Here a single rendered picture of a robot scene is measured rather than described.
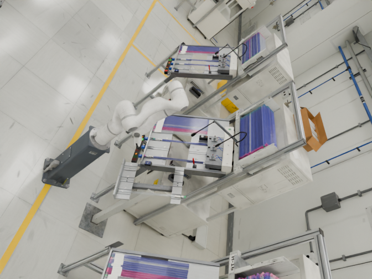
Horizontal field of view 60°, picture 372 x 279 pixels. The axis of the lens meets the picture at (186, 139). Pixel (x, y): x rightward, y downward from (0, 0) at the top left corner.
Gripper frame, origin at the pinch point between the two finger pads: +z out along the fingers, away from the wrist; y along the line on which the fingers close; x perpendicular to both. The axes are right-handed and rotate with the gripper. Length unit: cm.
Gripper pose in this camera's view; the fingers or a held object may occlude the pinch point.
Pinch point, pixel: (139, 147)
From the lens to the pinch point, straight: 268.7
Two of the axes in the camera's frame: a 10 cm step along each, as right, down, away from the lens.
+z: -0.1, 7.3, 6.9
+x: 9.9, 1.0, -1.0
